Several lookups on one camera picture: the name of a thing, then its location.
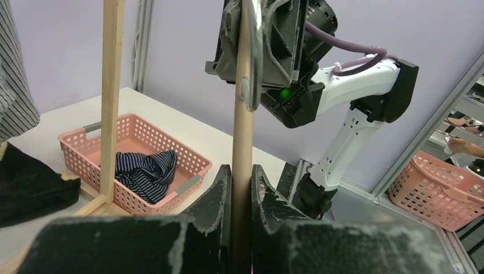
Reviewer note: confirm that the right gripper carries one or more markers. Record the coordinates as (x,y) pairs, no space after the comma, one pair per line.
(282,34)

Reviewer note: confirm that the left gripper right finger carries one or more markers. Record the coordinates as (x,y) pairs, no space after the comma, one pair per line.
(284,240)

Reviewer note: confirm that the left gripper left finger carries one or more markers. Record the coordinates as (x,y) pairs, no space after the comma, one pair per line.
(194,241)

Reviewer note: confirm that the navy striped underwear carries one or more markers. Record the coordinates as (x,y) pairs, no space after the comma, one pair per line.
(148,176)

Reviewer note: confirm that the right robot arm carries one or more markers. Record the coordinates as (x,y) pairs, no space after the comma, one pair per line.
(376,86)

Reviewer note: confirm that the grey striped underwear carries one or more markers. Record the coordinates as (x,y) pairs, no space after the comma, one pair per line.
(19,113)

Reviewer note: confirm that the pink plastic basket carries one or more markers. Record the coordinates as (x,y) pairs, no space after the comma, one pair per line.
(135,134)

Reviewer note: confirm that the black floral blanket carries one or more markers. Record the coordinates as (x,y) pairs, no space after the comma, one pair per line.
(31,189)

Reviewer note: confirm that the aluminium corner post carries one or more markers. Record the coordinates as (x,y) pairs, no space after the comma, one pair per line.
(142,41)

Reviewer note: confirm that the wooden clothes rack frame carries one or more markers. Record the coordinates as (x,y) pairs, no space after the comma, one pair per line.
(113,19)

